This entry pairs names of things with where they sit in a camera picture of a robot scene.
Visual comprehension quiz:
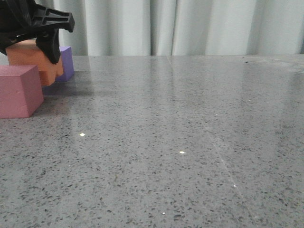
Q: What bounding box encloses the purple foam cube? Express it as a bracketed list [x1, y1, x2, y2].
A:
[55, 46, 74, 82]

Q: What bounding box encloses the grey pleated curtain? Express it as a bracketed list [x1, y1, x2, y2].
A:
[40, 0, 304, 56]

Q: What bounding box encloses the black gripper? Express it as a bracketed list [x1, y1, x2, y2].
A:
[0, 0, 75, 64]

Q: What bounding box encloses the orange foam cube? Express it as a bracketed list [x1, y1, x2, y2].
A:
[6, 40, 64, 86]

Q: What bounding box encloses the pink foam cube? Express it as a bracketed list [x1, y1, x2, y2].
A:
[0, 65, 44, 118]

